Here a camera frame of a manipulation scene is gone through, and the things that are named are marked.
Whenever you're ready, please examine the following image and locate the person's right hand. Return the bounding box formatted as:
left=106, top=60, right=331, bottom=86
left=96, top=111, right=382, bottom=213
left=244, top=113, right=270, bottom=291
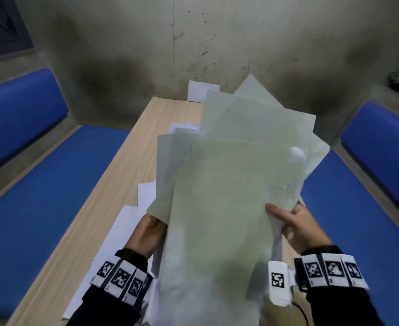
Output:
left=265, top=202, right=333, bottom=255

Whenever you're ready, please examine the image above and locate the black cable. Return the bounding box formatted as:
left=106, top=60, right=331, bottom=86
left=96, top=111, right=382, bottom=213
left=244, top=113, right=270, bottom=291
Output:
left=291, top=301, right=311, bottom=326

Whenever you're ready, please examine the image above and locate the wristband with square markers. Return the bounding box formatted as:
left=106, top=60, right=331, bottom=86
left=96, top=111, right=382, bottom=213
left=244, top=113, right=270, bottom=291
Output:
left=295, top=253, right=370, bottom=291
left=90, top=261, right=153, bottom=306

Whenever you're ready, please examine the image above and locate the right wristband with square markers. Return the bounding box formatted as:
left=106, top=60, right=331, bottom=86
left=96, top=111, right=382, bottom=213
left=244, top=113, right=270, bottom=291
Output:
left=295, top=253, right=370, bottom=291

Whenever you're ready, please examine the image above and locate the person's right forearm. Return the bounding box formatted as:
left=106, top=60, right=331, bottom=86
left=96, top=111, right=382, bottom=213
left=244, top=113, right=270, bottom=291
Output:
left=295, top=245, right=385, bottom=326

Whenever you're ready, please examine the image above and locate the dark window grille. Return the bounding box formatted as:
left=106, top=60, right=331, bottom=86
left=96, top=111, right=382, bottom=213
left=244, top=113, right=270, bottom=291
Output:
left=0, top=0, right=35, bottom=60

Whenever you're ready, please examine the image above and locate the person's left forearm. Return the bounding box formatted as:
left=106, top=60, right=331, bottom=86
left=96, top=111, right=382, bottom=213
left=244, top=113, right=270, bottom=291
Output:
left=66, top=248, right=153, bottom=326

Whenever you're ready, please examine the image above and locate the person's left hand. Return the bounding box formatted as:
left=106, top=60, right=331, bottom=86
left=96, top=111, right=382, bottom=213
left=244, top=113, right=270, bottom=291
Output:
left=123, top=214, right=168, bottom=259

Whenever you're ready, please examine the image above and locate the bunch of pale green papers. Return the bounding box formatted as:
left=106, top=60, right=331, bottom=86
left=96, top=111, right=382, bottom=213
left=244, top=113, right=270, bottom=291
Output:
left=147, top=73, right=331, bottom=326

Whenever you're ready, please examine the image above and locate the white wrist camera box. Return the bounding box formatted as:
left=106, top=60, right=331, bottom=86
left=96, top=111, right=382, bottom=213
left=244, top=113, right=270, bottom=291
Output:
left=268, top=261, right=297, bottom=308

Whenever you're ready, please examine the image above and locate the left wristband with square markers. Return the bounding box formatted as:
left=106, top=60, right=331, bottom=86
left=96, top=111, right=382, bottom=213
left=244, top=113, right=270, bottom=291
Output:
left=90, top=261, right=153, bottom=306

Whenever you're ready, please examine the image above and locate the blue bench backrest cushion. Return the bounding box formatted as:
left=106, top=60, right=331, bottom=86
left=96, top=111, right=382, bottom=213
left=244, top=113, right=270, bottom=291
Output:
left=0, top=68, right=70, bottom=177
left=340, top=101, right=399, bottom=222

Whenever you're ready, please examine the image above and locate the blue bench seat cushion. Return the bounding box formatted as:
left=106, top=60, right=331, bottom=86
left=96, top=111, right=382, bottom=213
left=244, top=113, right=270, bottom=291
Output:
left=301, top=149, right=399, bottom=326
left=0, top=125, right=132, bottom=321

